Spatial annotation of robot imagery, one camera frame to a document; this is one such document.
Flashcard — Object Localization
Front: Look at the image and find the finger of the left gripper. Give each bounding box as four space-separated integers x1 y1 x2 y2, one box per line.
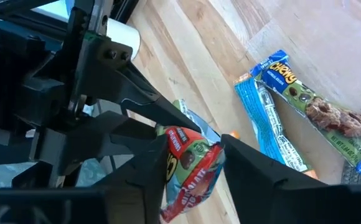
73 30 202 133
37 111 158 177

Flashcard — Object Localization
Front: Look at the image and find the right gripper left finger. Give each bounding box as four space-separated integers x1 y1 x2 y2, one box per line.
93 133 169 224

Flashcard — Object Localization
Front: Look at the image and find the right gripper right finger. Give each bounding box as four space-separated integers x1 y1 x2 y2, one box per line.
220 133 334 224

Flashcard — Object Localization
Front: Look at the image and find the chocolate chip granola bar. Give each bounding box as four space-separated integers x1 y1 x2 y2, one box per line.
156 99 227 223

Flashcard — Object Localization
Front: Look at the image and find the light blue granola bar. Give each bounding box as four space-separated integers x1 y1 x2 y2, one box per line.
233 73 320 180

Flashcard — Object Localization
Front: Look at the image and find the dark blue green granola bar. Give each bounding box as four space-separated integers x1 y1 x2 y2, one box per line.
250 49 361 180

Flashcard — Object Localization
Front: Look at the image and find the white pot with green plant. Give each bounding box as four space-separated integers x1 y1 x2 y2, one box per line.
105 17 142 62

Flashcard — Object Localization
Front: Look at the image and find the black rig frame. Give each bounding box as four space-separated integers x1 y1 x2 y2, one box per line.
0 0 141 32

